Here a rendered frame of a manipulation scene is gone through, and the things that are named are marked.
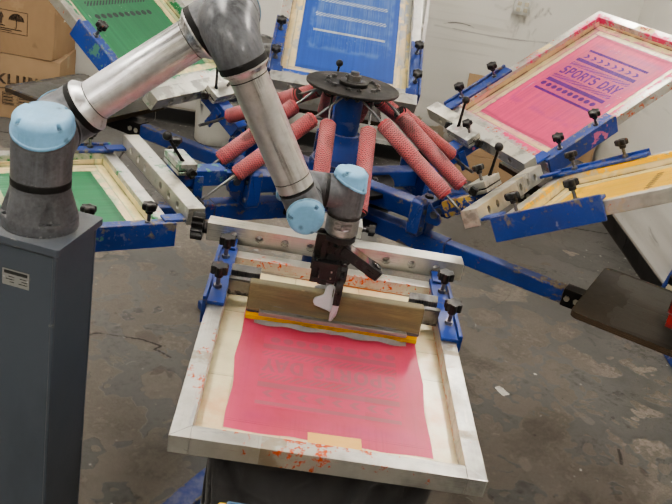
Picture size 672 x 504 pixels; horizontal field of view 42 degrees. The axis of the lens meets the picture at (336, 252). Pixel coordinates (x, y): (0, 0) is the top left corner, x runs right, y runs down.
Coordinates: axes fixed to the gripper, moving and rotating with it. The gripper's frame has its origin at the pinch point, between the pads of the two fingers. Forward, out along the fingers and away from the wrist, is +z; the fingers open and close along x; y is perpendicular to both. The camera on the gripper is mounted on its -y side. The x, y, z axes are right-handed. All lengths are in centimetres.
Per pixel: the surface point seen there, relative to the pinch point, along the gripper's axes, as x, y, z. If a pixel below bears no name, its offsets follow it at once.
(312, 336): 4.1, 4.1, 5.0
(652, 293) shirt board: -52, -97, 5
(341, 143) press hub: -88, 0, -12
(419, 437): 36.4, -18.4, 4.9
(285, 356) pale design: 14.4, 9.8, 5.0
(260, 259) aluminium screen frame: -24.2, 19.1, 1.5
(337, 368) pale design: 16.0, -1.8, 5.0
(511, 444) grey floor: -99, -88, 100
